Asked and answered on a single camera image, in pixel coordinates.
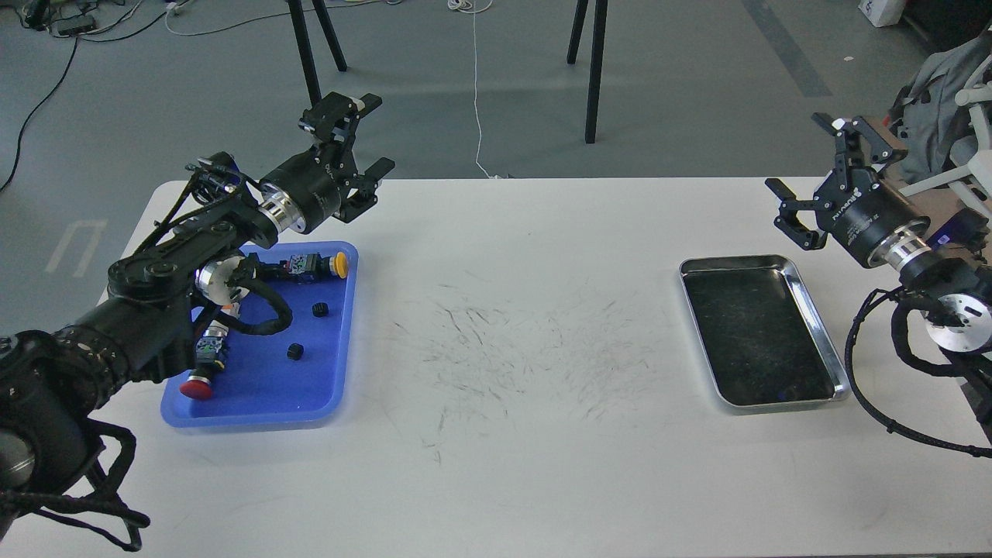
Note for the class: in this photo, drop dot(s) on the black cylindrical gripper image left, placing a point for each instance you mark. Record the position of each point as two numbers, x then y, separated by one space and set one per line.
304 191

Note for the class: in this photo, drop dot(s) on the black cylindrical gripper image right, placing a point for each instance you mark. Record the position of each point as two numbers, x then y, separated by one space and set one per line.
874 222

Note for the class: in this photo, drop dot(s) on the silver metal tray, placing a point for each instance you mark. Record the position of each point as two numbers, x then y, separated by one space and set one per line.
764 341

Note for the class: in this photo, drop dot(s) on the blue plastic tray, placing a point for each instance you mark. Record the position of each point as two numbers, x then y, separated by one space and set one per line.
260 385

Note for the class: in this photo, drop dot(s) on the grey backpack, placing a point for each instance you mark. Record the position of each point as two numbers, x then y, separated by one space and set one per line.
968 60

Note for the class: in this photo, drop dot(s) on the black tripod leg left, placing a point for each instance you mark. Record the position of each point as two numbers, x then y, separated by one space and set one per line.
304 45

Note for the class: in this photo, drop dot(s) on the black tripod leg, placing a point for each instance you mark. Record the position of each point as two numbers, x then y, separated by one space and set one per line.
304 45
599 28

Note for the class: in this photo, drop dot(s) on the white box on floor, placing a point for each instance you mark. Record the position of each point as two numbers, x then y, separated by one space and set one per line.
882 13

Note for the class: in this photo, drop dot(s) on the black tripod leg right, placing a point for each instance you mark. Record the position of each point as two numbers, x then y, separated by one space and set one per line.
599 28

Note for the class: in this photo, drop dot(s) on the yellow push button switch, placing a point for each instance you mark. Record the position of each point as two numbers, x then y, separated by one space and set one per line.
306 268

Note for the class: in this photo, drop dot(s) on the red push button switch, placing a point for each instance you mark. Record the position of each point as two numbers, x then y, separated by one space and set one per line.
211 353

